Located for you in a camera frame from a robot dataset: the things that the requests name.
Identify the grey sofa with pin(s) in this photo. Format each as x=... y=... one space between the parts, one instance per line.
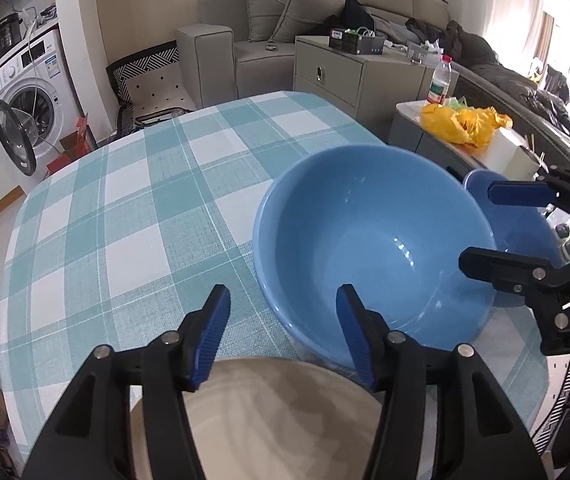
x=215 y=60

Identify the black box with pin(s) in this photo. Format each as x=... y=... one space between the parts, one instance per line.
x=355 y=42

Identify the teal checked tablecloth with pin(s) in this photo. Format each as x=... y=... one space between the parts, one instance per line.
x=140 y=210

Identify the yellow plastic bag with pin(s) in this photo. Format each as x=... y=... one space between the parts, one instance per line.
x=460 y=125

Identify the dark cloth pile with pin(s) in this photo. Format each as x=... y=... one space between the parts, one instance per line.
x=505 y=70

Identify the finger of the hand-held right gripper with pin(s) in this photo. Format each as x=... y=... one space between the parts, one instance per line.
x=515 y=194
x=505 y=270

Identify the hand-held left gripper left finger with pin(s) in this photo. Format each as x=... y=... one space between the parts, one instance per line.
x=210 y=340

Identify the black and white cushion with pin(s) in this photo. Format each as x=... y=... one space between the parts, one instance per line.
x=155 y=85

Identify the grey sofa cushion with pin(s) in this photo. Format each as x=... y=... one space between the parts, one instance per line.
x=265 y=10
x=310 y=15

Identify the blue bowl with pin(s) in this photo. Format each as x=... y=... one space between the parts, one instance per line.
x=365 y=230
x=520 y=230

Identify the white washing machine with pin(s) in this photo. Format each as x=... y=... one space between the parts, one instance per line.
x=40 y=75

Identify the clear water bottle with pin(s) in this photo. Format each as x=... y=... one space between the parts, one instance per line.
x=440 y=85

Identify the black pressure cooker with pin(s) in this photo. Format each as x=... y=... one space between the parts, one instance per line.
x=2 y=37

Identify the beige round plate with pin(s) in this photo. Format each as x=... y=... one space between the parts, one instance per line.
x=275 y=420

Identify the beige side cabinet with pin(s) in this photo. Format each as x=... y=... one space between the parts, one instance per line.
x=365 y=80

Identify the white box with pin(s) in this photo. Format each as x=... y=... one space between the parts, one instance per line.
x=507 y=155

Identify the red cardboard box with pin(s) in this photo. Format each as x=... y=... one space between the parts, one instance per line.
x=72 y=147

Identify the black bag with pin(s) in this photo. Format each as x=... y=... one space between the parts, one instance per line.
x=357 y=15

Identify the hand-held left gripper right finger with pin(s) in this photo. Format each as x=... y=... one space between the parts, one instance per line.
x=357 y=345

